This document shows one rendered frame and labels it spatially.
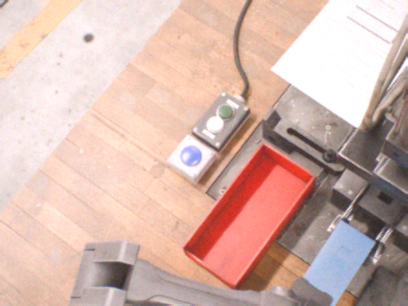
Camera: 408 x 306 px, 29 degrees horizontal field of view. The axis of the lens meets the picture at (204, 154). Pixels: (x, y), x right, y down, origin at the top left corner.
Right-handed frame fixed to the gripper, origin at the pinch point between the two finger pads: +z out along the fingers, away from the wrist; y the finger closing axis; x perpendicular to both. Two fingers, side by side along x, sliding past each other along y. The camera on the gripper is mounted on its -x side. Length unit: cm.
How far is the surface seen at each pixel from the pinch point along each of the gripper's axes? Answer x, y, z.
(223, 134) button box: 31.1, 11.7, 16.9
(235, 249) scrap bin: 16.7, -3.9, 9.8
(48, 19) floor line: 130, -11, 115
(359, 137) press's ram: 7.1, 27.1, 0.8
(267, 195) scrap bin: 17.7, 6.4, 16.1
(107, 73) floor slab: 100, -15, 112
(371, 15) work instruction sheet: 22, 44, 40
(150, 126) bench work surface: 44.9, 5.3, 16.8
